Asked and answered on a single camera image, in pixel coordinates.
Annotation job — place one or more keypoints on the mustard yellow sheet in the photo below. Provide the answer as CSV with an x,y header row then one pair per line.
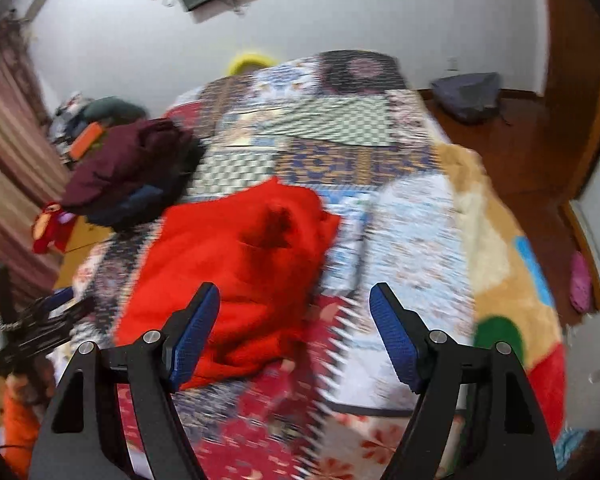
x,y
82,250

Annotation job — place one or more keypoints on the grey bag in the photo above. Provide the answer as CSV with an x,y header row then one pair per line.
x,y
467,95

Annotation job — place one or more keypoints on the yellow round object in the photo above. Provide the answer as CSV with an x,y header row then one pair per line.
x,y
250,60

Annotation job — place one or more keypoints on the person's left hand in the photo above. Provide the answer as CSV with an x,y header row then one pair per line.
x,y
25,385

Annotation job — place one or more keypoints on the orange box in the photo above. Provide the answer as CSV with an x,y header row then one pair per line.
x,y
86,140

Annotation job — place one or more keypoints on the dark blue garment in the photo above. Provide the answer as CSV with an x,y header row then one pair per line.
x,y
130,210

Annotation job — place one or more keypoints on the red zip-neck sweater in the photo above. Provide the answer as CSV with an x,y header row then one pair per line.
x,y
220,270

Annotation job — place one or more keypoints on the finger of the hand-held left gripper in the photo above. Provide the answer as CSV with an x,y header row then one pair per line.
x,y
77,310
60,296

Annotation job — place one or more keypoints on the dark green cloth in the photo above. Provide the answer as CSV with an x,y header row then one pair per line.
x,y
112,107

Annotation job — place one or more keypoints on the striped curtain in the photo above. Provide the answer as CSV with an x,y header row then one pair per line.
x,y
10,160

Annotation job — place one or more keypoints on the wooden door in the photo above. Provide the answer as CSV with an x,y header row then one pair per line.
x,y
575,85

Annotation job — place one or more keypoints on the red plush toy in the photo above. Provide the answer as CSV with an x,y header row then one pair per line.
x,y
50,227

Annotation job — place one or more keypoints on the pink slipper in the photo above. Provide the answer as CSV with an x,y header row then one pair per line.
x,y
581,280

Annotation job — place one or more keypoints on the beige plush blanket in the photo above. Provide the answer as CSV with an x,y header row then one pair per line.
x,y
500,270

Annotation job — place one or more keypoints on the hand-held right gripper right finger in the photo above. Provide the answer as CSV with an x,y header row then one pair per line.
x,y
395,340

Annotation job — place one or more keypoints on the maroon jacket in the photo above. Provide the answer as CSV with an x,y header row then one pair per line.
x,y
125,160

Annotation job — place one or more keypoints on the patchwork quilt bed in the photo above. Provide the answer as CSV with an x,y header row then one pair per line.
x,y
330,160

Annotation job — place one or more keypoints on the white wall socket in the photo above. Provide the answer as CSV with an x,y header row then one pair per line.
x,y
452,64

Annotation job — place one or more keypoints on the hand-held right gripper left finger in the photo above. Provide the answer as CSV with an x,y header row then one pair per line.
x,y
195,340

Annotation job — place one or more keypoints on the grey white clutter pile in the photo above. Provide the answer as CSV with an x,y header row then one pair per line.
x,y
65,120

